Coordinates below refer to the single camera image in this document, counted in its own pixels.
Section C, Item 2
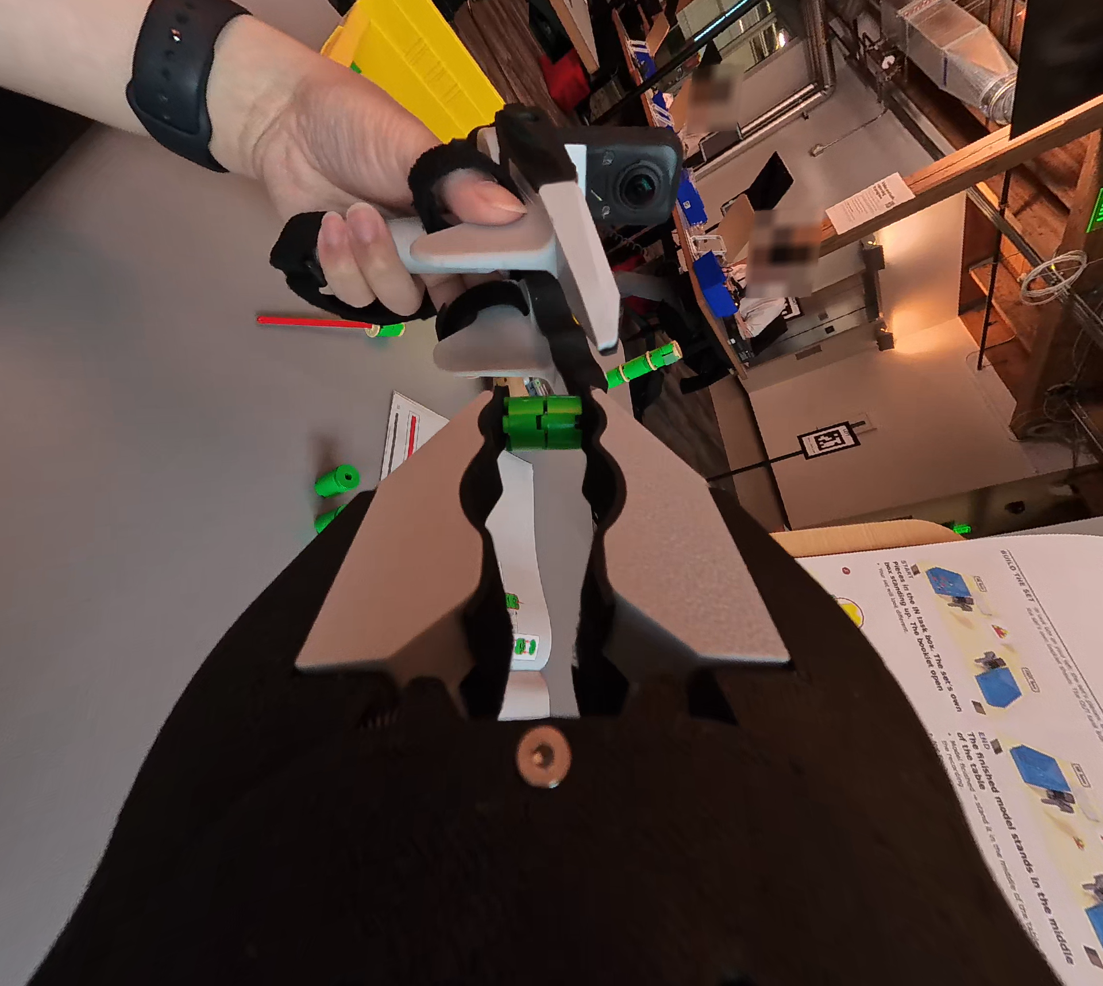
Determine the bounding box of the marker tag on stand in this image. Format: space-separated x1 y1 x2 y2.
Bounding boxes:
797 419 865 462

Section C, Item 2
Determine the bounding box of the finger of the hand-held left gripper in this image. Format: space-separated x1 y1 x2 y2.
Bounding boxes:
530 176 625 395

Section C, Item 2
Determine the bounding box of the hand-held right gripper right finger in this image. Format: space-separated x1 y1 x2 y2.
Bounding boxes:
569 390 792 716

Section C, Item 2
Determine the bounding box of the white paper sign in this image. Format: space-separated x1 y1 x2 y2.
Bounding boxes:
824 171 916 235

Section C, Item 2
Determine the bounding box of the white cable coil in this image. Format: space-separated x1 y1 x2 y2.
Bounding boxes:
1019 250 1089 307

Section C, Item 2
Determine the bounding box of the green round toy brick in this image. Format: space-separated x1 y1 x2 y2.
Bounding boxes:
502 396 546 452
543 394 585 451

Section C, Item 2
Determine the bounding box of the red rod with green end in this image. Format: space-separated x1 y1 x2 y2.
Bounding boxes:
256 313 407 339

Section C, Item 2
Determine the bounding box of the person's left hand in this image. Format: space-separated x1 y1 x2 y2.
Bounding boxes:
211 17 529 317

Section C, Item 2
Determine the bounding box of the white instruction booklet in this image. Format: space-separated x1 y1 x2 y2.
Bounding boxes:
379 390 597 722

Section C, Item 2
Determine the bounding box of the yellow plastic bin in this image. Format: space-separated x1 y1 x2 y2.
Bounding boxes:
319 0 507 145

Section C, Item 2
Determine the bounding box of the white instruction board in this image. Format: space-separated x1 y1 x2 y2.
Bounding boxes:
769 519 1103 986

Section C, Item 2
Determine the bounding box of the silver air duct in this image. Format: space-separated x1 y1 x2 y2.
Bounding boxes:
862 0 1020 127

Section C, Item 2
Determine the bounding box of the black wrist band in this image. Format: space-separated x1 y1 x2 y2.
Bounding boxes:
126 0 253 174

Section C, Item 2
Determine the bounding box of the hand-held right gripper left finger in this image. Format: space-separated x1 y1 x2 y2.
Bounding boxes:
295 390 514 716

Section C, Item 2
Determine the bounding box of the green toy bamboo stalk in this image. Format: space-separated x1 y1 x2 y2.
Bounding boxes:
605 342 684 390

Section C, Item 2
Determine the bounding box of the red bag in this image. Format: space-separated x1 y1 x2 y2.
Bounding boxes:
541 49 593 113

